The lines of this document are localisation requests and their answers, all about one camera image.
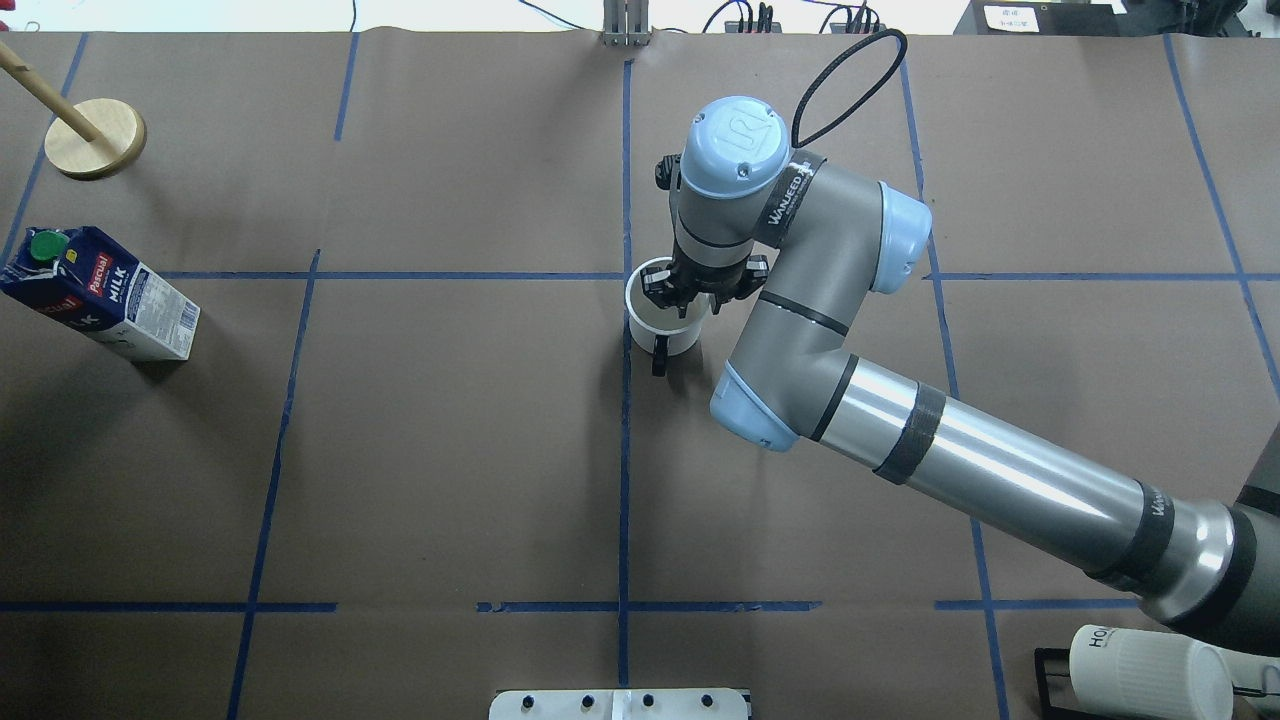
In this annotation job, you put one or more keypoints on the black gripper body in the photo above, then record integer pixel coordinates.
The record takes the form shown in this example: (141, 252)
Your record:
(694, 276)

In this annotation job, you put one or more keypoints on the wooden mug tree stand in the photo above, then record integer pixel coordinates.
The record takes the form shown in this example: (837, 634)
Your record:
(89, 140)

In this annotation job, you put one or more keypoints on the white cup on rack lower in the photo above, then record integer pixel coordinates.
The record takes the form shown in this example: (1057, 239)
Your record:
(1136, 674)

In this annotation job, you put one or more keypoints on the white smiley mug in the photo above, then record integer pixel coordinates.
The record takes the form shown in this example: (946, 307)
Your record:
(661, 331)

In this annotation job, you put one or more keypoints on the black box with white label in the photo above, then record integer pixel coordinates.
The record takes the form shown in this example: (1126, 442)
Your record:
(1042, 18)

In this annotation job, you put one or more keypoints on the aluminium frame post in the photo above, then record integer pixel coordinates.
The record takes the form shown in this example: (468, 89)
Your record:
(626, 23)

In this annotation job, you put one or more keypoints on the white mounting pole with base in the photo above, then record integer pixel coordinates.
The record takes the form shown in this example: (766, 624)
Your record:
(623, 703)

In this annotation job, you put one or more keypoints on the blue milk carton green cap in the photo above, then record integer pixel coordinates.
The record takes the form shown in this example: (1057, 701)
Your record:
(82, 278)

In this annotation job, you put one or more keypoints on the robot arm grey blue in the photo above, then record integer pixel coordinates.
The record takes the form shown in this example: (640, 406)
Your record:
(754, 216)

